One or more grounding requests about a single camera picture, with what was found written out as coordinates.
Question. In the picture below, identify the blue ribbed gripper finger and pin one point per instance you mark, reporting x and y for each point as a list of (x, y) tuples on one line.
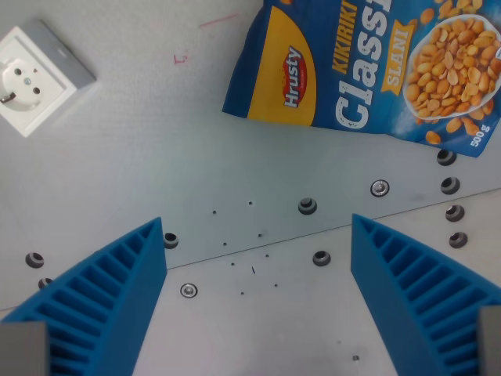
[(422, 282), (98, 297)]

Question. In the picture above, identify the white wall power socket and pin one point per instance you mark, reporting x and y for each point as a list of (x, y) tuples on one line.
[(37, 78)]

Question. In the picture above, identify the blue peanut snack bag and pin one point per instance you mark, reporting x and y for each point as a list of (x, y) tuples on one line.
[(368, 66)]

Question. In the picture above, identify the silver hex table bolt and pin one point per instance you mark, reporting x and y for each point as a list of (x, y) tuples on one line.
[(380, 188), (188, 290)]

